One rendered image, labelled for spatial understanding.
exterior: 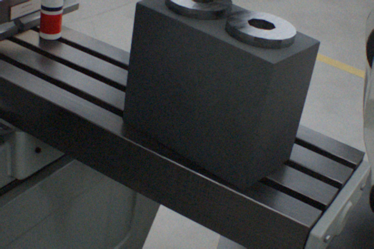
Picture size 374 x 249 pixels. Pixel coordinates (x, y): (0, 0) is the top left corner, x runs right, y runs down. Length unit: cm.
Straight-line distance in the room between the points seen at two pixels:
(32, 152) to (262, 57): 48
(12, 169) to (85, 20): 267
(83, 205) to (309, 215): 65
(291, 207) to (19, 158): 47
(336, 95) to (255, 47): 261
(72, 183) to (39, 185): 10
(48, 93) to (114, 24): 272
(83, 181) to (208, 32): 59
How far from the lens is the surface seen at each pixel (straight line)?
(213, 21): 83
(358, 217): 154
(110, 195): 144
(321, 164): 94
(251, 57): 76
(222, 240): 162
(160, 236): 221
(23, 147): 107
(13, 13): 119
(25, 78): 104
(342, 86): 349
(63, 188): 125
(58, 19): 116
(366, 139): 137
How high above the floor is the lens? 145
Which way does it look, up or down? 31 degrees down
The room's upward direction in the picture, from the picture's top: 10 degrees clockwise
